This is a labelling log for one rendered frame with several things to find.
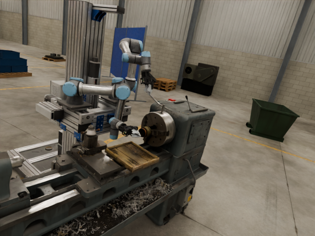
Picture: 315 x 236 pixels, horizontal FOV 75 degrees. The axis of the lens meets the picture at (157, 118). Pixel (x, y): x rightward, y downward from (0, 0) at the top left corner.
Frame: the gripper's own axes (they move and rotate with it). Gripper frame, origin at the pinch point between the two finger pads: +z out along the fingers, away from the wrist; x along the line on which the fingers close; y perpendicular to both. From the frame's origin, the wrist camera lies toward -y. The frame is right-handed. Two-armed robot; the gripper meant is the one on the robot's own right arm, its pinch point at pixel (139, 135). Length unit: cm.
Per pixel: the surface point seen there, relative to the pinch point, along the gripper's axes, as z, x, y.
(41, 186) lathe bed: -8, -24, 72
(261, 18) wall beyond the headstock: -279, 294, -990
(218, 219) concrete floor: 54, -108, -102
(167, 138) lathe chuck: 12.3, -1.7, -21.6
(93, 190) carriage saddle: 19, -17, 53
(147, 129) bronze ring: -0.2, 3.3, -8.8
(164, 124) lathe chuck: 7.9, 10.0, -19.4
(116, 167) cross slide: 14.7, -10.6, 33.2
